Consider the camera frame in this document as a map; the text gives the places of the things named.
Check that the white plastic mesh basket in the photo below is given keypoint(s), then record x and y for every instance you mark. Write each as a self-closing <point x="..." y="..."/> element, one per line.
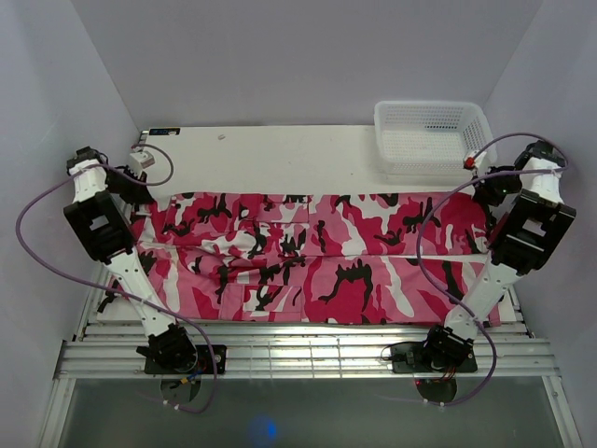
<point x="429" y="138"/>

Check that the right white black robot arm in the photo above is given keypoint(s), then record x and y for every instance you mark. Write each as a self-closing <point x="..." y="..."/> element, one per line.
<point x="522" y="242"/>

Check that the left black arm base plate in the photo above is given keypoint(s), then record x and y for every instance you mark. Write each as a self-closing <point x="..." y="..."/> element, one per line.
<point x="203" y="362"/>

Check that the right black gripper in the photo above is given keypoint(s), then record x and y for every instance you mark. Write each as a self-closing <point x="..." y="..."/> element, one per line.
<point x="483" y="193"/>

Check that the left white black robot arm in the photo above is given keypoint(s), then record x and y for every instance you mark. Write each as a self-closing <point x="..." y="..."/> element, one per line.
<point x="106" y="236"/>

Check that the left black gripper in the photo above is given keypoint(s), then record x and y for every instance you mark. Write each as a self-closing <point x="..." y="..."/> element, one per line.
<point x="138" y="194"/>

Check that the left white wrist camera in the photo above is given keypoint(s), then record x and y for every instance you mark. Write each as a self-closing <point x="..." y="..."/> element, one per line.
<point x="139" y="160"/>

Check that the aluminium frame rail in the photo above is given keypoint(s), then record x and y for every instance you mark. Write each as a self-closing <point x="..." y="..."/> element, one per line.
<point x="298" y="352"/>

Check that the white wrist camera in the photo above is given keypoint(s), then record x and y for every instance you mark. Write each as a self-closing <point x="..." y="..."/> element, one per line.
<point x="139" y="160"/>
<point x="477" y="162"/>

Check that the pink camouflage trousers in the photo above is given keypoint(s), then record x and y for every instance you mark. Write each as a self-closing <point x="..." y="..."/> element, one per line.
<point x="369" y="259"/>

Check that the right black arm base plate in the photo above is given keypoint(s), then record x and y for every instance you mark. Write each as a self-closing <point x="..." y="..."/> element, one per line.
<point x="416" y="357"/>

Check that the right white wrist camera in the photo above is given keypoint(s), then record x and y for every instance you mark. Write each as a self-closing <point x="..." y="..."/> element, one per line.
<point x="477" y="162"/>

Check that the small label sticker on table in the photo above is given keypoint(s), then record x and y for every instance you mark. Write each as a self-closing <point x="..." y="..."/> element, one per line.
<point x="164" y="131"/>

